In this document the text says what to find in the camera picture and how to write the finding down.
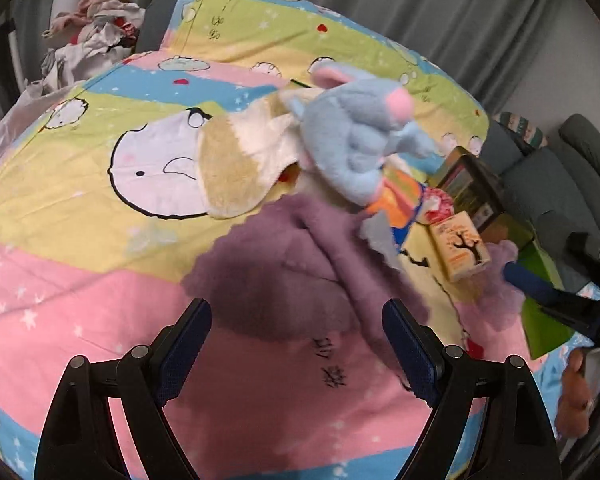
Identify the small orange tree box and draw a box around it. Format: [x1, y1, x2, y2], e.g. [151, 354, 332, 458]
[429, 211, 491, 282]

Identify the colourful striped soft toy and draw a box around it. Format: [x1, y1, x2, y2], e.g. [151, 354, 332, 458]
[364, 166, 426, 254]

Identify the purple fluffy cloth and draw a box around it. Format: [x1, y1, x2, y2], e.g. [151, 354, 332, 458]
[182, 194, 527, 360]

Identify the blue plush elephant toy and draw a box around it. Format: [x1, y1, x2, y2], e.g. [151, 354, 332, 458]
[285, 60, 437, 207]

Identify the beige white towel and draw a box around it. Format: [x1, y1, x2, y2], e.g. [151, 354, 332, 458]
[197, 88, 321, 219]

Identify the person's hand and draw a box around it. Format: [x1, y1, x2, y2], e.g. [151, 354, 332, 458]
[555, 349, 593, 439]

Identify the green shallow box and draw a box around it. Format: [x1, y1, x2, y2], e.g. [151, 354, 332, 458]
[482, 211, 594, 361]

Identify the grey sofa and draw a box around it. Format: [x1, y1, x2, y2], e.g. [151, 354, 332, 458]
[479, 112, 600, 294]

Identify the black gold tea tin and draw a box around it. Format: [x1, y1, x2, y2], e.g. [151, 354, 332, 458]
[430, 146, 504, 233]

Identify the striped knitted cushion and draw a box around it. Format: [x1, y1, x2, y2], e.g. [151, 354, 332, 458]
[494, 112, 547, 150]

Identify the colourful cartoon bedsheet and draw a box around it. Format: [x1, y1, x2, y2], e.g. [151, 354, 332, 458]
[0, 0, 600, 480]

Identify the pile of clothes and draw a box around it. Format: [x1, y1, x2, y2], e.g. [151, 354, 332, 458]
[24, 0, 146, 94]

